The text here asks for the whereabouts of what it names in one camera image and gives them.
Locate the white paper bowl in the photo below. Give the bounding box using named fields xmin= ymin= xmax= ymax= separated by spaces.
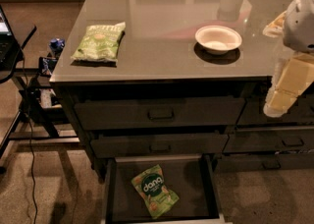
xmin=195 ymin=26 xmax=242 ymax=55

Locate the blue can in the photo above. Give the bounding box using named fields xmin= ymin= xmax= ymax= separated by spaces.
xmin=49 ymin=38 xmax=65 ymax=58

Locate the black hanging cable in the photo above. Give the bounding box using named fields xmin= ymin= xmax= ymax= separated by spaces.
xmin=20 ymin=49 xmax=39 ymax=224

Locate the green dang rice chip bag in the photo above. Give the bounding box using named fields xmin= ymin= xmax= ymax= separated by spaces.
xmin=131 ymin=164 xmax=180 ymax=219

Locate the middle left drawer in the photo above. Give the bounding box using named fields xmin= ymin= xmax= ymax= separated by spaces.
xmin=90 ymin=133 xmax=228 ymax=158

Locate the bottom right drawer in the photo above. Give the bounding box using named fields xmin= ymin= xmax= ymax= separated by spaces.
xmin=214 ymin=153 xmax=314 ymax=173

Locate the middle right drawer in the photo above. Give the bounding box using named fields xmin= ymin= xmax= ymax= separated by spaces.
xmin=224 ymin=127 xmax=314 ymax=153

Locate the green jalapeno chip bag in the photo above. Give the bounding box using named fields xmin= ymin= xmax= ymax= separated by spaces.
xmin=72 ymin=22 xmax=126 ymax=63

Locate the open bottom drawer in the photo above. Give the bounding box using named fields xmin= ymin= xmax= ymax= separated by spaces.
xmin=101 ymin=154 xmax=225 ymax=224

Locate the black phone with screen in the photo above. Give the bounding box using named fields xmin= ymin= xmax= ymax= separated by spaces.
xmin=38 ymin=57 xmax=58 ymax=77

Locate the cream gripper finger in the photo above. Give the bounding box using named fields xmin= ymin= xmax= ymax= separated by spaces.
xmin=263 ymin=12 xmax=286 ymax=37
xmin=263 ymin=53 xmax=314 ymax=118

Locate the dark cabinet frame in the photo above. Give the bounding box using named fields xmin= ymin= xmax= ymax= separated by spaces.
xmin=54 ymin=79 xmax=314 ymax=172

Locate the top left drawer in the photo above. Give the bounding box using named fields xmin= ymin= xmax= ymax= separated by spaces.
xmin=75 ymin=96 xmax=244 ymax=130

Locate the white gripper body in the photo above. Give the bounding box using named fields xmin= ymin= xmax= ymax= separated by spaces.
xmin=283 ymin=0 xmax=314 ymax=53

